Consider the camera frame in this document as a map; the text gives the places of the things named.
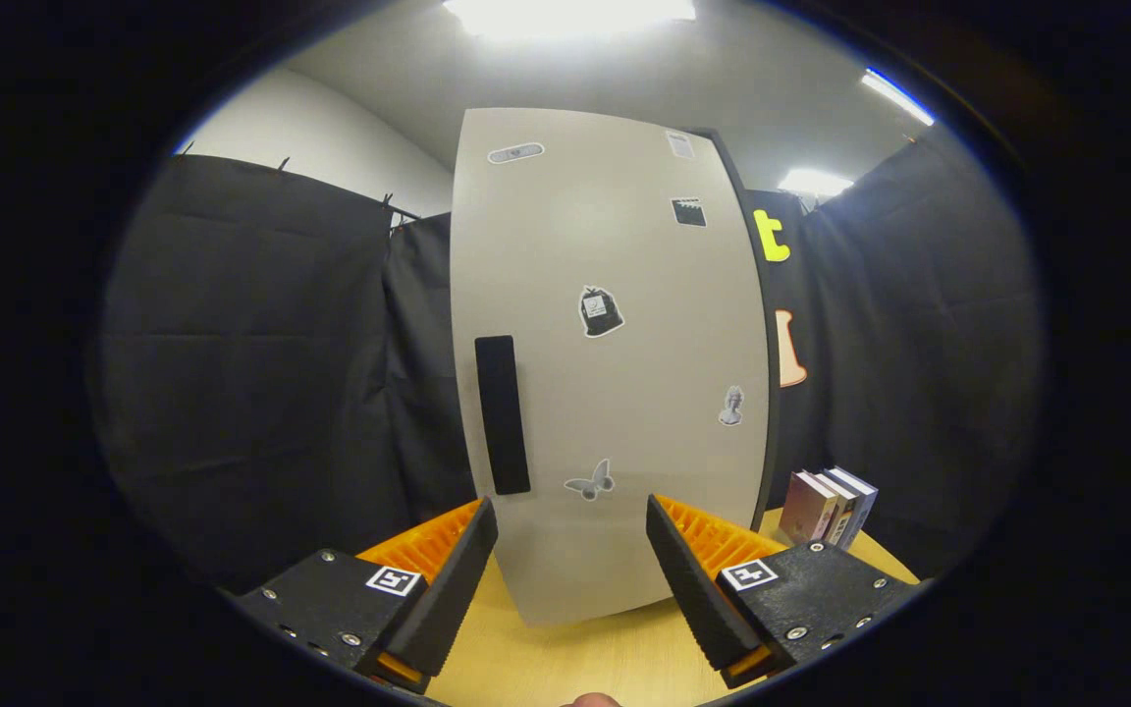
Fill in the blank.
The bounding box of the dark grey cabinet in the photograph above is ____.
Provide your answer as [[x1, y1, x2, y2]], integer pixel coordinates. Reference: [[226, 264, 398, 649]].
[[691, 126, 782, 531]]

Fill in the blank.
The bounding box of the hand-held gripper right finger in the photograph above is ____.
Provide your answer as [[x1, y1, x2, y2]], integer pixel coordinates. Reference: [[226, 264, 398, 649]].
[[646, 494, 923, 688]]

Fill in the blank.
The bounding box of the beige book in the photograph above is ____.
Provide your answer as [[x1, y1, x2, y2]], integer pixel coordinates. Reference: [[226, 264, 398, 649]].
[[814, 471, 859, 546]]

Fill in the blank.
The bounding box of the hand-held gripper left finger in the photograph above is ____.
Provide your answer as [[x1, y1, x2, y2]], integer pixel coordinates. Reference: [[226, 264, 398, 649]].
[[232, 498, 500, 695]]

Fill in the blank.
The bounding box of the large ceiling light panel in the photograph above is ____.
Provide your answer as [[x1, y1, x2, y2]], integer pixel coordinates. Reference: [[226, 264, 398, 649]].
[[443, 0, 697, 40]]

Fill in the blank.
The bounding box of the black backdrop cloth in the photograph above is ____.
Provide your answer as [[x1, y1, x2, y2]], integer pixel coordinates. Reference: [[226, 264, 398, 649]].
[[92, 133, 1046, 590]]

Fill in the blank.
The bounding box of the small ceiling light panel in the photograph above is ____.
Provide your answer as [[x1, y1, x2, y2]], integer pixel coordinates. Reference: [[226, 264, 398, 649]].
[[779, 169, 854, 197]]

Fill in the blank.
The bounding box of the long strip ceiling light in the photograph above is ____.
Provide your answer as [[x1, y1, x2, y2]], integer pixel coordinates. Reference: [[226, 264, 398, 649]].
[[860, 67, 936, 127]]

